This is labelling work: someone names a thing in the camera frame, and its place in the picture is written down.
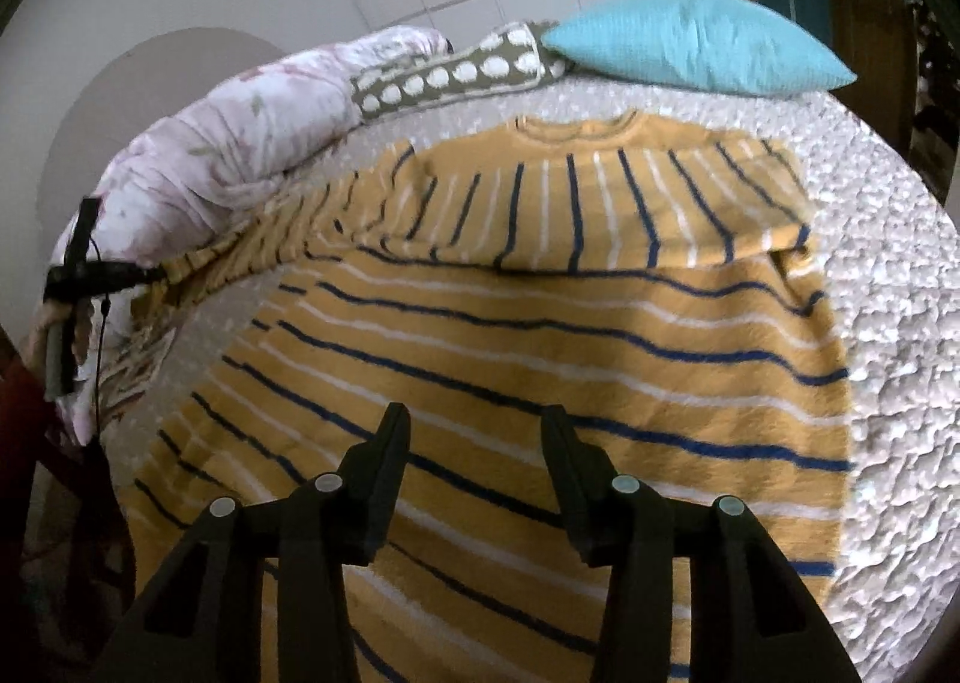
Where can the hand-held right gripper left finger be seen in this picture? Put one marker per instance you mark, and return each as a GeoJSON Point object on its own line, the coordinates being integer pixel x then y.
{"type": "Point", "coordinates": [390, 462]}

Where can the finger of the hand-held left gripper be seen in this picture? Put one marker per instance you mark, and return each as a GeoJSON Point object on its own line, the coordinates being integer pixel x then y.
{"type": "Point", "coordinates": [135, 273]}

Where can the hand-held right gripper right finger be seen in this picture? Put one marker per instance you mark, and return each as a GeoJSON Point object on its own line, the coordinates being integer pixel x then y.
{"type": "Point", "coordinates": [561, 462]}

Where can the yellow striped sweater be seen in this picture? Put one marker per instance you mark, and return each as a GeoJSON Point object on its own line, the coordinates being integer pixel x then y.
{"type": "Point", "coordinates": [562, 353]}

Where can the pink floral quilt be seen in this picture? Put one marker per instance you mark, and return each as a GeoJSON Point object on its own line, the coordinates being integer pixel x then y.
{"type": "Point", "coordinates": [225, 143]}

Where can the olive polka dot pillow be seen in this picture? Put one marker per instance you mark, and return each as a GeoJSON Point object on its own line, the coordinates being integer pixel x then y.
{"type": "Point", "coordinates": [435, 79]}

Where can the white textured bedspread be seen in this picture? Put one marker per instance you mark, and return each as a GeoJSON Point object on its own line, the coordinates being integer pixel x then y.
{"type": "Point", "coordinates": [885, 293]}

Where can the turquoise pillow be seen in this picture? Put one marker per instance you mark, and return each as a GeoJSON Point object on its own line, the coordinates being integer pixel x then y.
{"type": "Point", "coordinates": [697, 45]}

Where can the wooden wardrobe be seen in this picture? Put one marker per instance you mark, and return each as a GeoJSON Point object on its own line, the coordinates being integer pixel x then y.
{"type": "Point", "coordinates": [877, 15]}

